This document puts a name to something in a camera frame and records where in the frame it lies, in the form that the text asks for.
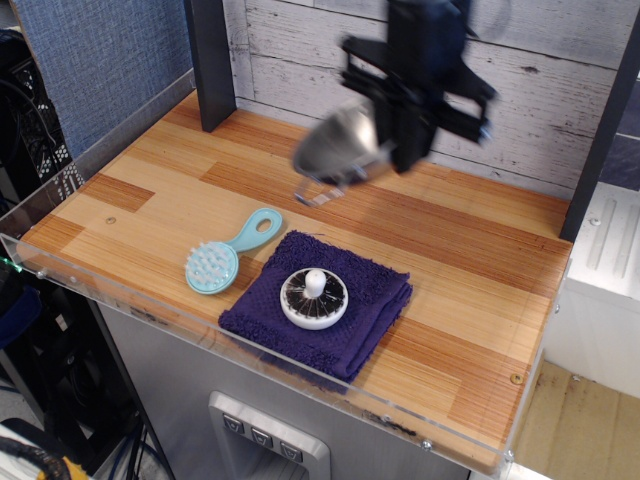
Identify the white toy sink drainboard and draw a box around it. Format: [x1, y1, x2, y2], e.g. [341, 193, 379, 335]
[568, 182, 639, 300]

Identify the dark grey post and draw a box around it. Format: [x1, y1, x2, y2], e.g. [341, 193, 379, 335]
[560, 1, 639, 242]
[184, 0, 237, 132]

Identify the dark grey left post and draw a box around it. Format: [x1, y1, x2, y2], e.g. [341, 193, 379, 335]
[184, 0, 237, 132]

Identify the silver metal bowl with handles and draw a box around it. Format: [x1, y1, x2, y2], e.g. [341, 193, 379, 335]
[292, 99, 395, 207]

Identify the black plastic crate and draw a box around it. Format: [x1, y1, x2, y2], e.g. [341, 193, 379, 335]
[0, 29, 74, 176]

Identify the clear acrylic table guard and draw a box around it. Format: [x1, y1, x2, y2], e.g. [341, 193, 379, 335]
[1, 95, 571, 479]

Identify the purple folded towel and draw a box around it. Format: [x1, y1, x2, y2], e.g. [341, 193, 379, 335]
[219, 231, 412, 382]

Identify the white round sink stopper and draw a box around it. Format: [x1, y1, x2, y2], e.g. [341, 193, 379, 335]
[279, 268, 349, 331]

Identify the light blue scrub brush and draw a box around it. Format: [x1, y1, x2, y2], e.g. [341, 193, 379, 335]
[185, 208, 283, 295]

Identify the dark grey right post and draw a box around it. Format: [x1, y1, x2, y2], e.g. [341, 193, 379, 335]
[560, 1, 639, 242]

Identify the grey dispenser button panel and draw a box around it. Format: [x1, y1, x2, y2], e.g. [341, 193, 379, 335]
[208, 391, 332, 479]

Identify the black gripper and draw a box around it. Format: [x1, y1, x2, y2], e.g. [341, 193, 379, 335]
[340, 1, 498, 173]

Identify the stainless toy fridge front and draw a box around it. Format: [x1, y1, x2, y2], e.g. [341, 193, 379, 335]
[100, 306, 470, 479]

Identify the blue fabric partition panel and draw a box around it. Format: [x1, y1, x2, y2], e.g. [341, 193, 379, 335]
[11, 1, 194, 160]

